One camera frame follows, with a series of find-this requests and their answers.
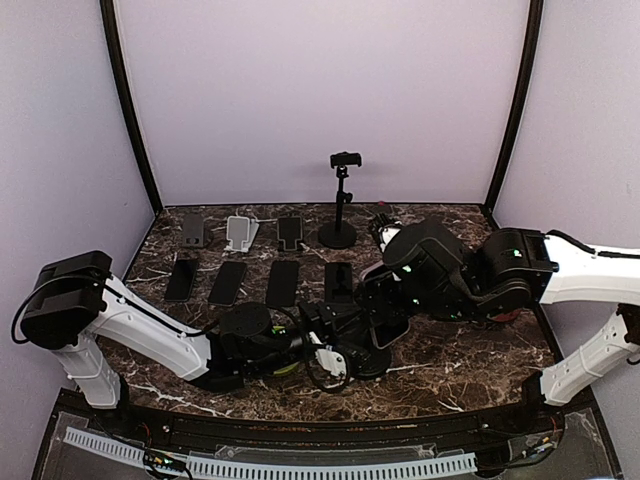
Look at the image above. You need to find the white cable duct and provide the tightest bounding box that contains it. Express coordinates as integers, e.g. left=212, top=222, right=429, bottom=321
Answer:
left=63, top=427, right=478, bottom=479

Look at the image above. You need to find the green bowl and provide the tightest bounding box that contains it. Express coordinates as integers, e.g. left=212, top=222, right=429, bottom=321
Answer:
left=271, top=362, right=299, bottom=377

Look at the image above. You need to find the black tall phone stand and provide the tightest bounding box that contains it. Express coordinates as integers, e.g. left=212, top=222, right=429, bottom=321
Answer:
left=318, top=152, right=362, bottom=250

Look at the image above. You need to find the large black phone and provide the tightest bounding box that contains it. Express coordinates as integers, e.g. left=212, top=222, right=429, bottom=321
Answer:
left=265, top=260, right=300, bottom=307

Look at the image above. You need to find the black corner post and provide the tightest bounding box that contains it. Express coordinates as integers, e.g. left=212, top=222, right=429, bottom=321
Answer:
left=99, top=0, right=164, bottom=215
left=482, top=0, right=544, bottom=220

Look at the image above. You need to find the right black corner post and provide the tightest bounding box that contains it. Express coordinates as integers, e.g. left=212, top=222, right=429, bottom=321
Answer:
left=482, top=0, right=544, bottom=220

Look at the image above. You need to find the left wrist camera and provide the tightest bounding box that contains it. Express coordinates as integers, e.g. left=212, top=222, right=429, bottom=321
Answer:
left=303, top=332, right=351, bottom=394

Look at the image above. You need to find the pink phone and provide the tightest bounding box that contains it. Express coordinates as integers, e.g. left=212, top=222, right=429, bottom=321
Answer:
left=324, top=262, right=354, bottom=304

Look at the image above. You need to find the black folding phone stand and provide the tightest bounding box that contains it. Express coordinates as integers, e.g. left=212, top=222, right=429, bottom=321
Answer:
left=276, top=216, right=304, bottom=252

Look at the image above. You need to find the left black corner post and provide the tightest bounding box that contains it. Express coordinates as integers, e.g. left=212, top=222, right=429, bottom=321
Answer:
left=99, top=0, right=164, bottom=215

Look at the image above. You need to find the black front rail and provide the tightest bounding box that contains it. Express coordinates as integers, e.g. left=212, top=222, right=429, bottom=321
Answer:
left=130, top=404, right=518, bottom=452

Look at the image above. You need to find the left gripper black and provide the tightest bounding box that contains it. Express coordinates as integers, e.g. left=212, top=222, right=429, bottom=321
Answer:
left=248, top=300, right=371, bottom=380

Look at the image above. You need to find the white folding phone stand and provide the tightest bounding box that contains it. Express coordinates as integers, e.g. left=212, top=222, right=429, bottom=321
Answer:
left=225, top=216, right=259, bottom=253

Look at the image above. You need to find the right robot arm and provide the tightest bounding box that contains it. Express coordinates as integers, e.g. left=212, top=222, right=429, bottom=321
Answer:
left=360, top=214, right=639, bottom=434

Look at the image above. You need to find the purple edged phone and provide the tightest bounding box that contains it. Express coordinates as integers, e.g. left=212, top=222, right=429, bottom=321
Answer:
left=207, top=261, right=247, bottom=307

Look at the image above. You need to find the red bowl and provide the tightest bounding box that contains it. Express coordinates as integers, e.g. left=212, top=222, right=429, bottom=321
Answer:
left=487, top=308, right=523, bottom=324

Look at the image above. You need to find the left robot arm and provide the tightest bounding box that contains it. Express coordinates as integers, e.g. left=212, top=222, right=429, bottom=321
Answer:
left=11, top=250, right=372, bottom=436

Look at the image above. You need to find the dark blue phone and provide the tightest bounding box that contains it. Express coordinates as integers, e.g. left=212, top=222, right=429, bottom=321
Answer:
left=164, top=258, right=199, bottom=302

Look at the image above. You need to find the grey small phone stand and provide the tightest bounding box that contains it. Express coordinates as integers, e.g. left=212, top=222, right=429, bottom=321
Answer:
left=181, top=214, right=206, bottom=248

